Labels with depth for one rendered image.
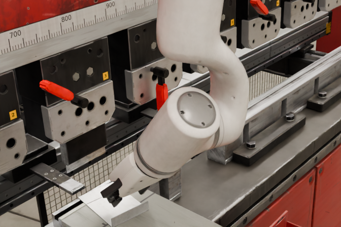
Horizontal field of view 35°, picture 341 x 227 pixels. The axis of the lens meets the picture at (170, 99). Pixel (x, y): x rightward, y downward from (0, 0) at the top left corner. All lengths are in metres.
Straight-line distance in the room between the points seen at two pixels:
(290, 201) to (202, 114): 0.85
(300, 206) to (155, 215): 0.68
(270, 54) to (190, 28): 1.34
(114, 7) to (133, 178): 0.31
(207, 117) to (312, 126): 0.92
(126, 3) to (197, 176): 0.57
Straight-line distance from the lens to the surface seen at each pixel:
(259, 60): 1.99
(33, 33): 0.90
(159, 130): 0.79
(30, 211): 2.90
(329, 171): 1.78
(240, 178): 1.41
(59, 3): 0.92
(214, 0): 0.72
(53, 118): 0.96
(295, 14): 1.55
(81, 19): 0.96
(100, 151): 1.13
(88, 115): 1.01
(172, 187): 1.31
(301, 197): 1.66
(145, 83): 1.10
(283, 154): 1.52
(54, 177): 1.23
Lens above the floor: 1.65
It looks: 25 degrees down
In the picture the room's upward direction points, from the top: 2 degrees counter-clockwise
